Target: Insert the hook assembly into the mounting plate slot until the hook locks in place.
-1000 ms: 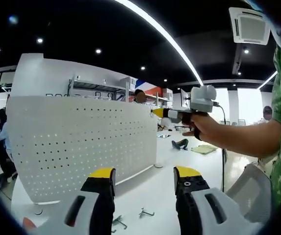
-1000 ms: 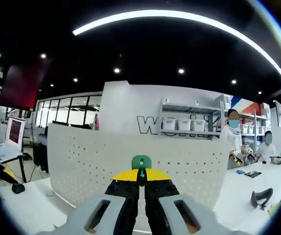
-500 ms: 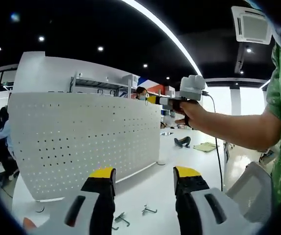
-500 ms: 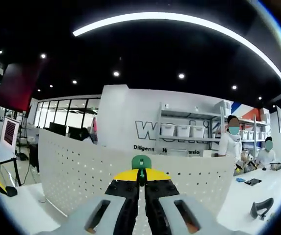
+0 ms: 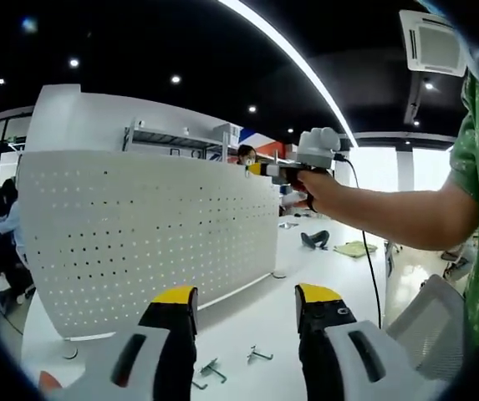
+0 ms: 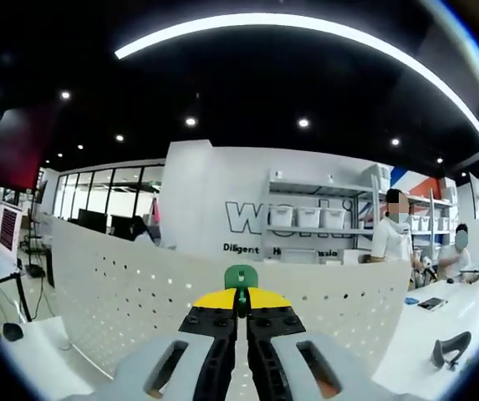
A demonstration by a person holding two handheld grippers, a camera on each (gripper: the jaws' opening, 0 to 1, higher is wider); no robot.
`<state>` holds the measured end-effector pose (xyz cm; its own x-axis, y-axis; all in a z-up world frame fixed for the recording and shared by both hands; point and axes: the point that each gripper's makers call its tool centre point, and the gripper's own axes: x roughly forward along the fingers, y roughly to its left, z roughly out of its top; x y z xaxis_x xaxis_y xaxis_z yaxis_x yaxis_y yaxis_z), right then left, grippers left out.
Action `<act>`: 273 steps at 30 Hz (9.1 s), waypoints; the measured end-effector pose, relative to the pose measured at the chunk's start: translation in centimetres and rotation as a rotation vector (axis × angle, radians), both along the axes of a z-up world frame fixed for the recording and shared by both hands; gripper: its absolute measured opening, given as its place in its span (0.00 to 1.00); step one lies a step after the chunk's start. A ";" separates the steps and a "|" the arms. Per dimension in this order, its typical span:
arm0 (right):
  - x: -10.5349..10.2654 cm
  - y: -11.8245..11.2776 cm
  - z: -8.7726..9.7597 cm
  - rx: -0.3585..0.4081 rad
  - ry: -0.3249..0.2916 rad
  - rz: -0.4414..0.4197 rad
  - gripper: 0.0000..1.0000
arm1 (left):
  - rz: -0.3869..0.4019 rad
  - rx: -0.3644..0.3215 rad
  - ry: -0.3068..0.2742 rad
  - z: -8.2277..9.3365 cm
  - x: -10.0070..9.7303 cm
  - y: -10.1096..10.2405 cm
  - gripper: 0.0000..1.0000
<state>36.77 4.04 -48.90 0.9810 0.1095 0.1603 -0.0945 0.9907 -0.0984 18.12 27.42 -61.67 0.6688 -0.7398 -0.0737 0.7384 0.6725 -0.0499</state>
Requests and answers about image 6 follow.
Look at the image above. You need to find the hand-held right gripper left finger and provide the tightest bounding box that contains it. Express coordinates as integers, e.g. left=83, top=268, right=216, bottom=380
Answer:
left=92, top=287, right=240, bottom=401

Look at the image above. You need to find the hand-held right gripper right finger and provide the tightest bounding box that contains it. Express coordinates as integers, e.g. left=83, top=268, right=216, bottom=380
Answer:
left=246, top=287, right=415, bottom=401

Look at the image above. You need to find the white perforated mounting plate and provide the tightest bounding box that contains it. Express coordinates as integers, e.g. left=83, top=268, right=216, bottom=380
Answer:
left=50, top=216, right=412, bottom=381

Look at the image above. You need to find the green hook assembly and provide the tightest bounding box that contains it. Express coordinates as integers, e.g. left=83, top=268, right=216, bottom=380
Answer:
left=223, top=264, right=259, bottom=319

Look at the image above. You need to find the dark grey curved holder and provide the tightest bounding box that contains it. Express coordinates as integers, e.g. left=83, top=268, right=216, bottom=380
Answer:
left=430, top=331, right=473, bottom=372

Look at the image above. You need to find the black phone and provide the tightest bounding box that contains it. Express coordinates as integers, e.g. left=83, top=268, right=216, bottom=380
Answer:
left=416, top=297, right=449, bottom=312

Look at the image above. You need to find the black desk monitor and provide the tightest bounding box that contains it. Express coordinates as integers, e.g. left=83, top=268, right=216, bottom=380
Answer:
left=110, top=214, right=135, bottom=240
left=77, top=208, right=110, bottom=234

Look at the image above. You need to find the white storage bin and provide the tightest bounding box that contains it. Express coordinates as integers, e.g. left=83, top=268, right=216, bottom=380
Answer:
left=296, top=207, right=322, bottom=230
left=269, top=206, right=295, bottom=230
left=322, top=207, right=348, bottom=230

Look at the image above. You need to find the black computer mouse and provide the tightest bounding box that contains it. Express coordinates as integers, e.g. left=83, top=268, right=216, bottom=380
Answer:
left=2, top=322, right=24, bottom=343

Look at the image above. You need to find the grey metal shelf rack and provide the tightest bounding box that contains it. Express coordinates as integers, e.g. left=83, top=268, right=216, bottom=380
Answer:
left=263, top=168, right=389, bottom=265

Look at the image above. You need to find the white shelf with boxes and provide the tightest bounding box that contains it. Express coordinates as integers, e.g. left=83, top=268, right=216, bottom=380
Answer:
left=405, top=177, right=460, bottom=251

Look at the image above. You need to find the pink screen monitor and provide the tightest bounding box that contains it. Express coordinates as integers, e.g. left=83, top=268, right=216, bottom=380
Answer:
left=0, top=202, right=23, bottom=256

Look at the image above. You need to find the white display panel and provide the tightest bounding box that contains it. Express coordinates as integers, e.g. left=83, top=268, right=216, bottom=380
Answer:
left=467, top=172, right=479, bottom=221

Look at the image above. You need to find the dark red hanging screen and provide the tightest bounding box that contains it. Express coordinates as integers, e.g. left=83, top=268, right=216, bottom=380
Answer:
left=0, top=106, right=42, bottom=190

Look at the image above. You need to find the curved ceiling light strip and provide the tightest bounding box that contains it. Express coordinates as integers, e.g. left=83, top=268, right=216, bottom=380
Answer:
left=113, top=12, right=479, bottom=164

